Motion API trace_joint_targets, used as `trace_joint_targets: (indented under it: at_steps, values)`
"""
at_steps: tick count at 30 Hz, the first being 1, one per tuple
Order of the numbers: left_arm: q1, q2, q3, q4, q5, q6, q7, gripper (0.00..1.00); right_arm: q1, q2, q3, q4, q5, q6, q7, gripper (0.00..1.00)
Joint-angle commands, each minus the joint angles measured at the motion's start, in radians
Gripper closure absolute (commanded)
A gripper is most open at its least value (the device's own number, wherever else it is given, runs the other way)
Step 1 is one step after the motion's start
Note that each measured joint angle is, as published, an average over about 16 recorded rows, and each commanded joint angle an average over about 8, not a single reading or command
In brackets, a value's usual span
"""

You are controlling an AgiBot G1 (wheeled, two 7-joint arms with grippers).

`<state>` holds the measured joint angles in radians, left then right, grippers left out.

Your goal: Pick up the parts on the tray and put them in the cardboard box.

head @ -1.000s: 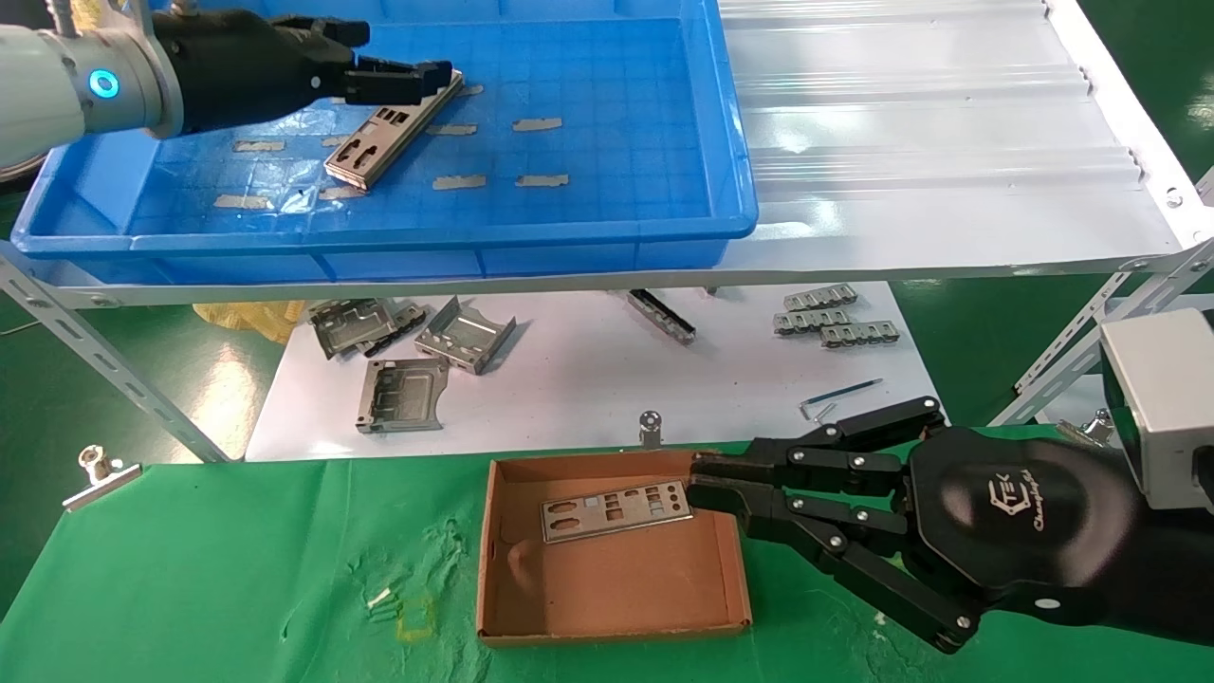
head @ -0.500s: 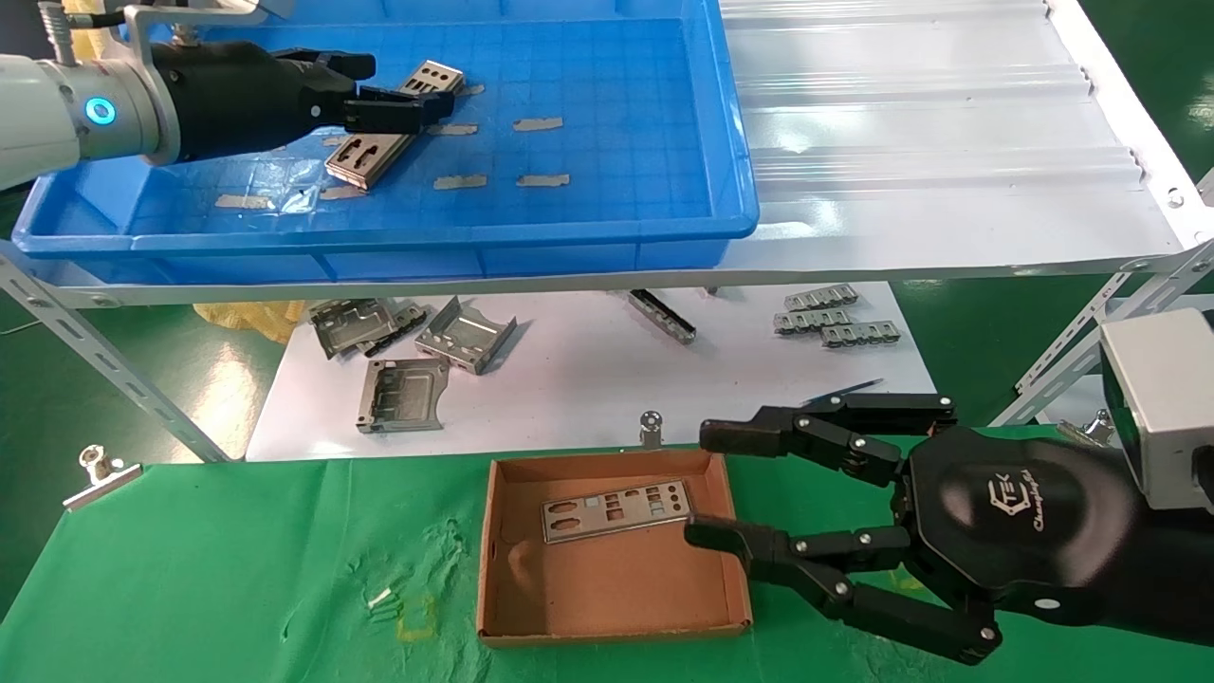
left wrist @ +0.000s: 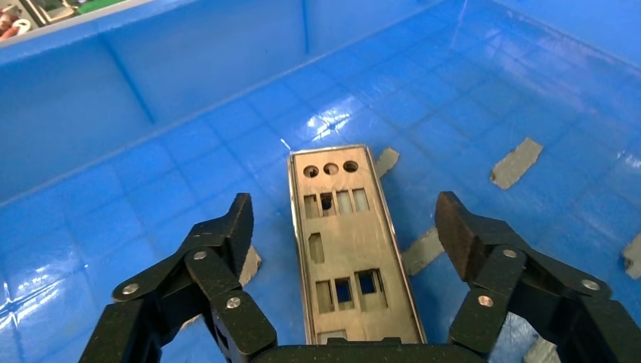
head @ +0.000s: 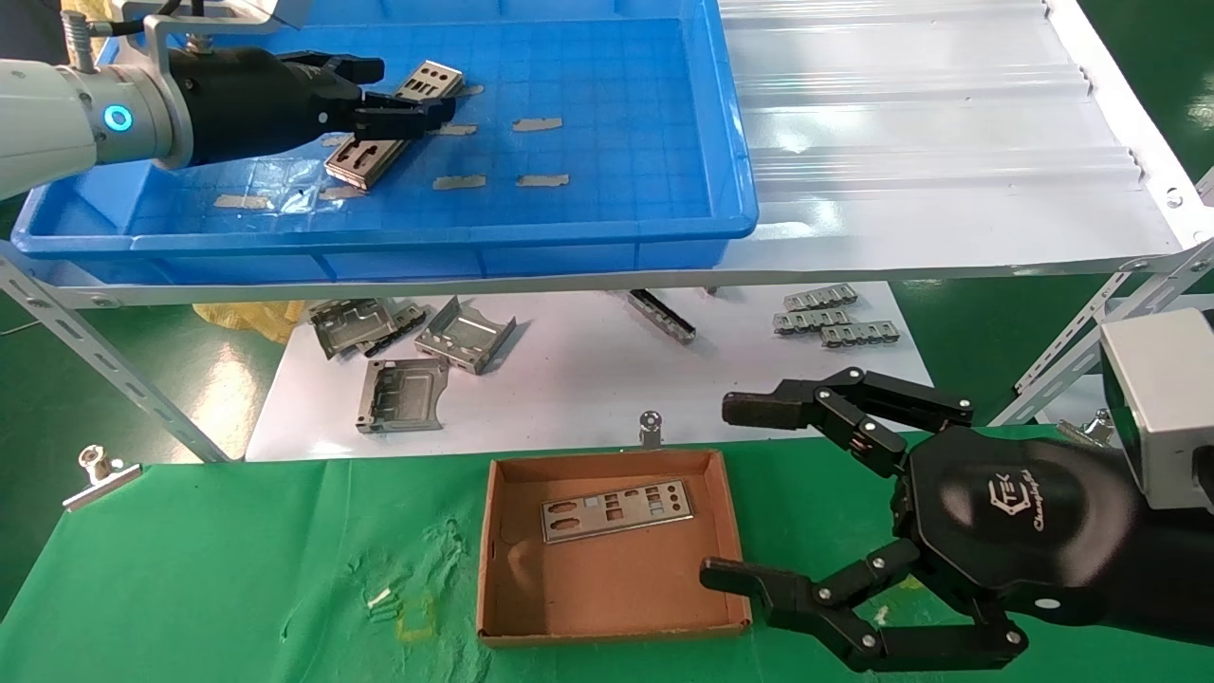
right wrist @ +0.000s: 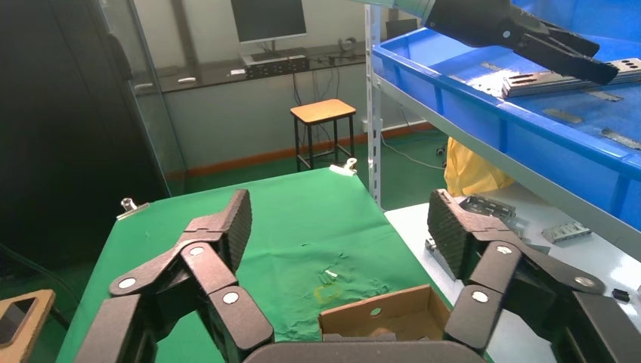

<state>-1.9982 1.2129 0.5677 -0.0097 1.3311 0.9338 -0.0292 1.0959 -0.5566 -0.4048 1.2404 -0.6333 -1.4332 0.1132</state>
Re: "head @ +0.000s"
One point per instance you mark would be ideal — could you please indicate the small white paper scrap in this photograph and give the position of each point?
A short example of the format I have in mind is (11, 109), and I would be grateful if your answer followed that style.
(379, 598)

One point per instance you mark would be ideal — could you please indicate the white metal shelf board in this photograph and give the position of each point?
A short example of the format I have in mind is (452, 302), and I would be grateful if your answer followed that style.
(929, 142)

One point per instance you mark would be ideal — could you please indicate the silver perforated metal plate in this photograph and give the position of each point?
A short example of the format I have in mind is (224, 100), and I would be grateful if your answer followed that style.
(451, 82)
(640, 522)

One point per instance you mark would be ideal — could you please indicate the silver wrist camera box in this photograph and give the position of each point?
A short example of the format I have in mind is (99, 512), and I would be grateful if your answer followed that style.
(266, 9)
(1162, 398)

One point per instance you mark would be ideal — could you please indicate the blue plastic tray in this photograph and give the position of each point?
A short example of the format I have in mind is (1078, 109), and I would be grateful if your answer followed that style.
(616, 142)

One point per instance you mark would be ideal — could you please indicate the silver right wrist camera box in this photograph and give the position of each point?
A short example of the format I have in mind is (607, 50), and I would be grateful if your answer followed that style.
(1162, 398)

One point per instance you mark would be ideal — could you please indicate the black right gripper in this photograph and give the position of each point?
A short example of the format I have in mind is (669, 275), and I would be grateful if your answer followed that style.
(1005, 512)

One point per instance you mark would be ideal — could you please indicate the flat rectangular metal frame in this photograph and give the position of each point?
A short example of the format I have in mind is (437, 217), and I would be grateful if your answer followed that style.
(408, 389)

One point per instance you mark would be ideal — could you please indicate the grey stamped metal bracket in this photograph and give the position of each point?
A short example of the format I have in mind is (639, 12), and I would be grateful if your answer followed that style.
(351, 327)

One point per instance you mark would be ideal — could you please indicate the slotted steel shelf leg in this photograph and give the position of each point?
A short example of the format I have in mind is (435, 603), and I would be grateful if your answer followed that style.
(1062, 365)
(114, 365)

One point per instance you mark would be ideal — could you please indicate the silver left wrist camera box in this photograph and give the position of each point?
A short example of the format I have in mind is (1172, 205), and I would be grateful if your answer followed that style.
(266, 9)

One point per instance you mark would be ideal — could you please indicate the yellow plastic bag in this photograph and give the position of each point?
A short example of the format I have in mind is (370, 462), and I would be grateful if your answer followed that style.
(247, 318)

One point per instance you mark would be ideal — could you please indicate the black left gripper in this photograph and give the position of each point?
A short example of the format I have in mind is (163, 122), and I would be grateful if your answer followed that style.
(247, 104)

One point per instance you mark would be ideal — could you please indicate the folded U-shaped metal bracket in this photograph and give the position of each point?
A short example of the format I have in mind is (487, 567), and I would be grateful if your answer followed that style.
(465, 341)

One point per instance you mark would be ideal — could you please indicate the green table cloth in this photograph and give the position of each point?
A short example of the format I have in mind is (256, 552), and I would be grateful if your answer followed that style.
(237, 569)

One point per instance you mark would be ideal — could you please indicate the brown cardboard box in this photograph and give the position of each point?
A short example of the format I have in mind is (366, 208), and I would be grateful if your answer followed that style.
(607, 588)

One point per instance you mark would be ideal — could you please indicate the narrow metal rail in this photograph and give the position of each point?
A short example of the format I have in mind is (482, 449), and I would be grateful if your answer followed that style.
(664, 318)

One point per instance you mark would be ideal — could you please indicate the silver binder clip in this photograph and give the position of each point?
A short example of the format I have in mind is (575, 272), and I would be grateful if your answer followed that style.
(1091, 432)
(104, 484)
(651, 432)

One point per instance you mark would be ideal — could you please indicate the small notched metal strip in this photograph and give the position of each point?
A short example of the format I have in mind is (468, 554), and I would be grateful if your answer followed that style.
(820, 298)
(861, 334)
(811, 321)

